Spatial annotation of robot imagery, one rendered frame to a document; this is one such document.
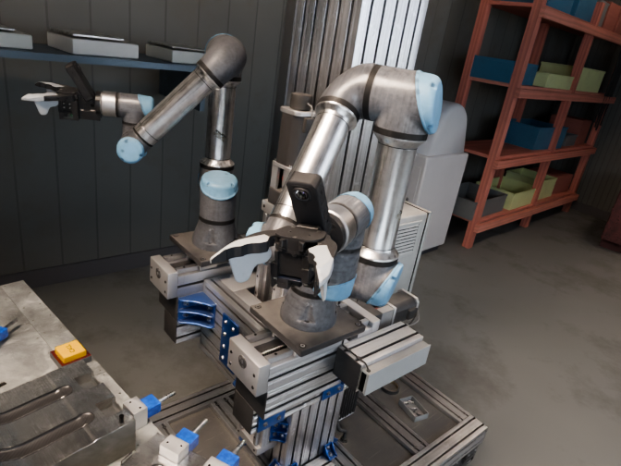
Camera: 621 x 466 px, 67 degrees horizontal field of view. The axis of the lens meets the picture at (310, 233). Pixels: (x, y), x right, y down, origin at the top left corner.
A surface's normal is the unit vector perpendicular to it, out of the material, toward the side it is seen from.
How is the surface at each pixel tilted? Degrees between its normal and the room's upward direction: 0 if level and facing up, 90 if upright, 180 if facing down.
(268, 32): 90
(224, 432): 0
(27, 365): 0
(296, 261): 90
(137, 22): 90
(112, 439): 90
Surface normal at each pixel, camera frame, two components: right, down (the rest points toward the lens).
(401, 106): -0.40, 0.30
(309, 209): -0.37, 0.73
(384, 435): 0.15, -0.91
